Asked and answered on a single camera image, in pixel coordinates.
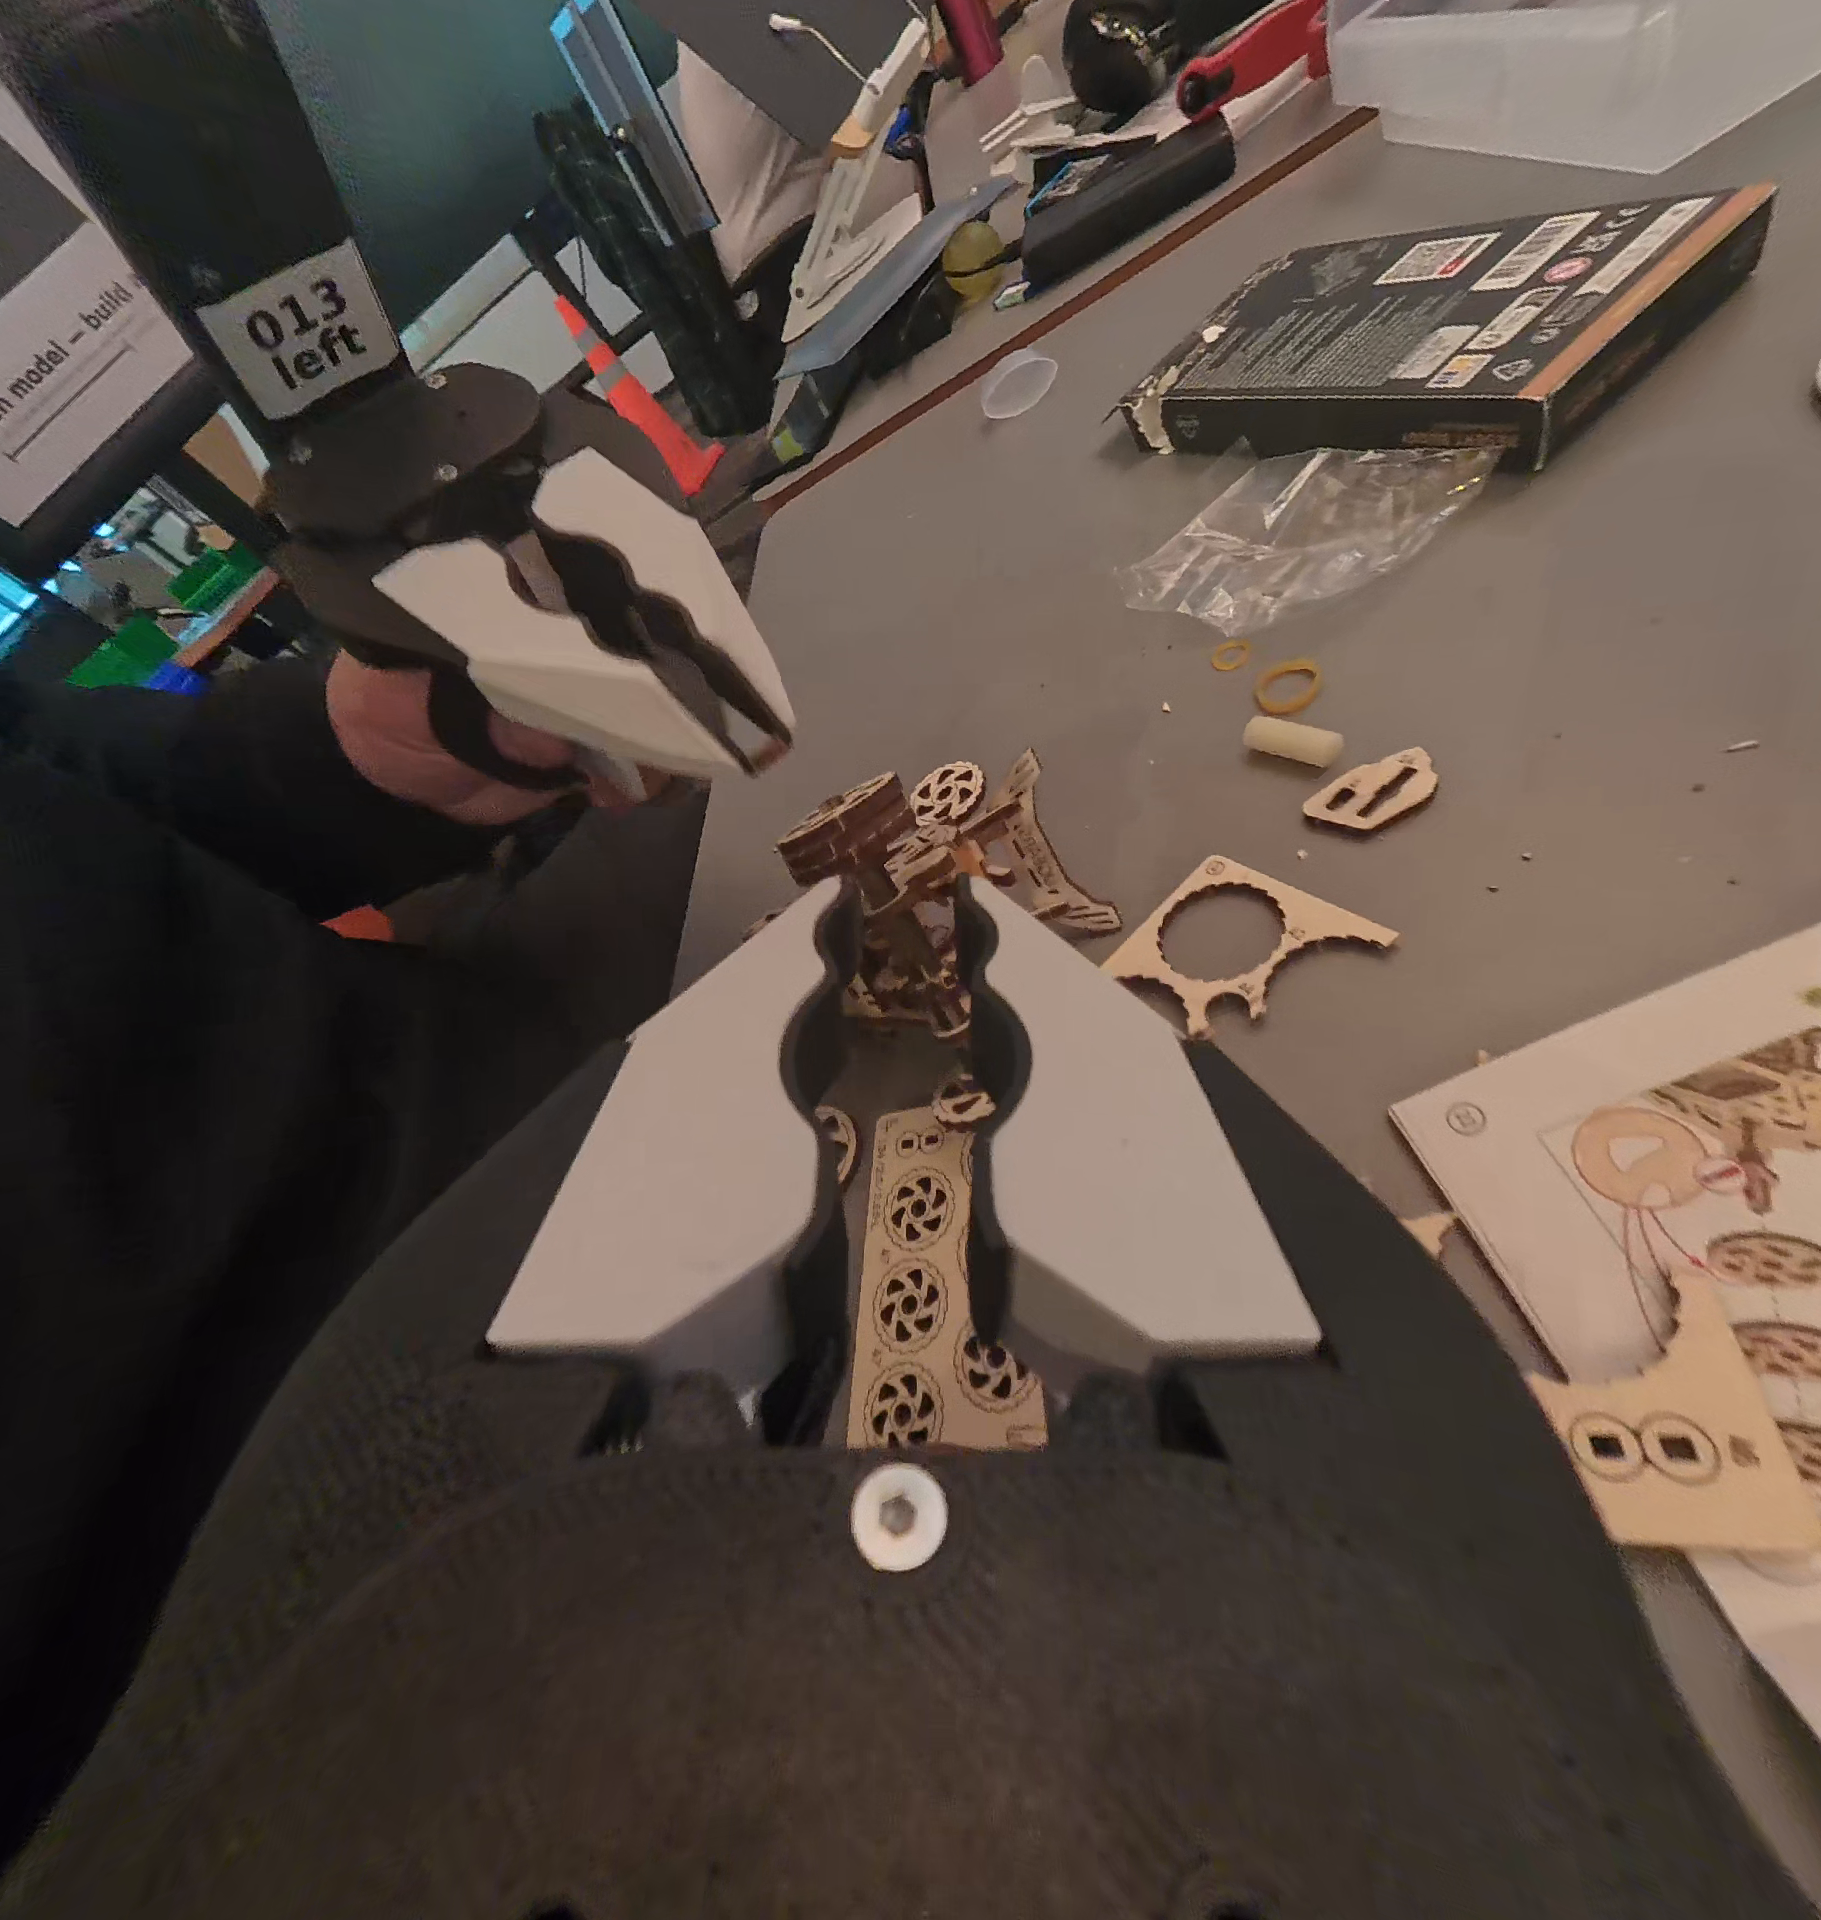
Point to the green plastic bin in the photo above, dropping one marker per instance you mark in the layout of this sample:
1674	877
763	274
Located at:
147	644

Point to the black rectangular case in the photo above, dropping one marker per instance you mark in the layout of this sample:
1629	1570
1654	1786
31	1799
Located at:
1134	196

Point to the person's left hand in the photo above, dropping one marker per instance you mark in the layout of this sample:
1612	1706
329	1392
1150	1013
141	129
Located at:
401	743

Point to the small clear plastic cup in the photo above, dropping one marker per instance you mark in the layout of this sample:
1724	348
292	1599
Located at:
1017	385

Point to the small rubber band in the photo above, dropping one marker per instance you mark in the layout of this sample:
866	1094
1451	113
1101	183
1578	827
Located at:
1215	653

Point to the instruction booklet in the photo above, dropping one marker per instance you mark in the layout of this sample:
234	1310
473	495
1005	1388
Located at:
1526	1140

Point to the clear plastic storage box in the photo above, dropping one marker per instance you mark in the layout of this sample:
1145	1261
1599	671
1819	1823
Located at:
1599	75

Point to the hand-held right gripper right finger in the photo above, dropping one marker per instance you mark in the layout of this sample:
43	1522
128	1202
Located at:
1150	1185

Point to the wooden sheet with wheels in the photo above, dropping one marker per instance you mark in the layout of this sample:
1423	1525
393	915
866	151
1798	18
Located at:
911	1214

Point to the clear plastic bag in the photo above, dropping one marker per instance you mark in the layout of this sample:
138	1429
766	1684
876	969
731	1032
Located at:
1298	538

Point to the shield-shaped wooden offcut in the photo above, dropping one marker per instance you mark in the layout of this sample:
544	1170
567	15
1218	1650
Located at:
1338	809

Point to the orange traffic cone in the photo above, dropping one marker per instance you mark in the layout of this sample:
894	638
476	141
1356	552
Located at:
632	398

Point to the wooden buggy model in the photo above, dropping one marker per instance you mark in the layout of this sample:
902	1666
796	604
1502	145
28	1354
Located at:
850	835

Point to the red hand tool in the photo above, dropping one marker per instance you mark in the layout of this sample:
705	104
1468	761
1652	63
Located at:
1256	52

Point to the wooden sheet with round holes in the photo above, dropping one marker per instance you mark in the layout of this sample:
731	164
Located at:
1734	1500

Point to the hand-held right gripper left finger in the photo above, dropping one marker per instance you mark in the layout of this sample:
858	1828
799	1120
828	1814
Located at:
655	1185

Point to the large rubber band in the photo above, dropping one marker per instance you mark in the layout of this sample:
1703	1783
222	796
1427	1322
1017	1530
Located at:
1258	692

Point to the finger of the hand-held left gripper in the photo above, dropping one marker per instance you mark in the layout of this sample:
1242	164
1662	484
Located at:
548	676
686	586

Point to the person's left forearm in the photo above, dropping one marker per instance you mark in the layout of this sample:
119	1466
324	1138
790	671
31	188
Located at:
174	792

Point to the red bottle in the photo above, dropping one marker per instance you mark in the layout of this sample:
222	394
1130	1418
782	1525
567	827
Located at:
966	39

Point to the framed marker sign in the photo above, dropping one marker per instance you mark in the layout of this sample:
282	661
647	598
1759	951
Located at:
41	345

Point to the black product box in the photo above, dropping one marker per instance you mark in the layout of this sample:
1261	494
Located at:
1451	345

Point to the wooden offcut with large hole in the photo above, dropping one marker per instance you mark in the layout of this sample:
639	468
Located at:
1350	937

